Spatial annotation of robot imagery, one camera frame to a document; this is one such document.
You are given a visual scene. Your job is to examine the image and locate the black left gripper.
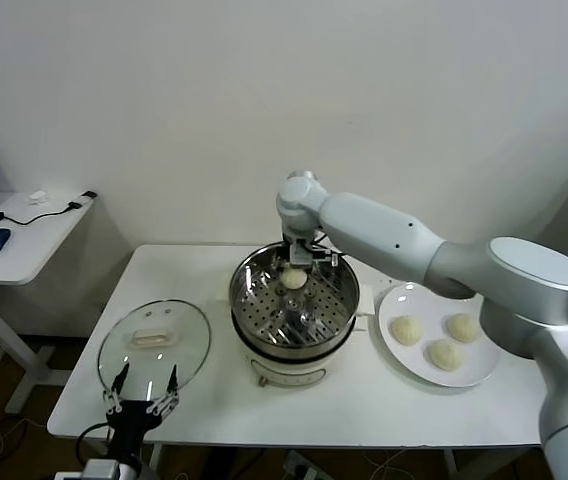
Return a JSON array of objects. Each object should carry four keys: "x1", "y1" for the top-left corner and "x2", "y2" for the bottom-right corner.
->
[{"x1": 102, "y1": 362, "x2": 182, "y2": 460}]

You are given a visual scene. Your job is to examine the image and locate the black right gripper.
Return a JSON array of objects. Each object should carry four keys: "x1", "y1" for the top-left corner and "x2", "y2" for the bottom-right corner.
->
[{"x1": 275, "y1": 243, "x2": 318, "y2": 281}]

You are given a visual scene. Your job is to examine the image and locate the cream steamed baozi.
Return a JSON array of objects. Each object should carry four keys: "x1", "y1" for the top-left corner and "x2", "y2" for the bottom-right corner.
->
[
  {"x1": 280, "y1": 267, "x2": 308, "y2": 291},
  {"x1": 389, "y1": 315, "x2": 424, "y2": 346},
  {"x1": 446, "y1": 313, "x2": 481, "y2": 344},
  {"x1": 427, "y1": 338, "x2": 466, "y2": 372}
]

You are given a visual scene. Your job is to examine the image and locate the glass lid with cream handle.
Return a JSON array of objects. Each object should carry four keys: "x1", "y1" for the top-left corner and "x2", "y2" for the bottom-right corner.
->
[{"x1": 96, "y1": 298, "x2": 213, "y2": 404}]

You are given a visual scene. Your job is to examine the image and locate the steel perforated steamer basket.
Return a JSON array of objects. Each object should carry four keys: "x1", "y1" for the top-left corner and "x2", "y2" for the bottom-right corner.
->
[{"x1": 228, "y1": 239, "x2": 360, "y2": 359}]

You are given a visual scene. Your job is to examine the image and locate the white round plate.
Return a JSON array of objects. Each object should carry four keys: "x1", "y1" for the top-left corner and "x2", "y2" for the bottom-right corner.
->
[{"x1": 376, "y1": 280, "x2": 503, "y2": 388}]

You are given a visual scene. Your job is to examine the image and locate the white side table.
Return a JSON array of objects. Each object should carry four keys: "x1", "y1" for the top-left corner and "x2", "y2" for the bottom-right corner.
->
[{"x1": 0, "y1": 191, "x2": 99, "y2": 417}]

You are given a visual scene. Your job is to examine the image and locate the white power strip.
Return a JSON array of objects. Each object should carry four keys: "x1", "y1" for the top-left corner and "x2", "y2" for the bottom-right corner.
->
[{"x1": 283, "y1": 449, "x2": 328, "y2": 480}]

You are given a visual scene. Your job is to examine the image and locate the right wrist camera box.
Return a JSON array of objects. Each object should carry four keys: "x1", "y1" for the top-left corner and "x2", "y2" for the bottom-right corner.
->
[{"x1": 287, "y1": 241, "x2": 340, "y2": 269}]

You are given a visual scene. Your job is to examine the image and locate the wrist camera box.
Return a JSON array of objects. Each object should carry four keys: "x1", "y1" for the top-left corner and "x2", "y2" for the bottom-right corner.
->
[
  {"x1": 287, "y1": 241, "x2": 340, "y2": 269},
  {"x1": 82, "y1": 458, "x2": 121, "y2": 480}
]

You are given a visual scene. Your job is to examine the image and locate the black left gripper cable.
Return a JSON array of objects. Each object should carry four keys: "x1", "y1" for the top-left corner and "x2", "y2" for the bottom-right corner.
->
[{"x1": 74, "y1": 421, "x2": 115, "y2": 480}]

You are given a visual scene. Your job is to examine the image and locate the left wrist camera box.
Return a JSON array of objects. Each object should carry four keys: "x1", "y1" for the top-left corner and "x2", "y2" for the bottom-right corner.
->
[{"x1": 82, "y1": 458, "x2": 121, "y2": 480}]

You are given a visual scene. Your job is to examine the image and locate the black adapter cable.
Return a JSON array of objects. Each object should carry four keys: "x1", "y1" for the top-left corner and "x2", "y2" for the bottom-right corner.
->
[{"x1": 0, "y1": 190, "x2": 98, "y2": 227}]

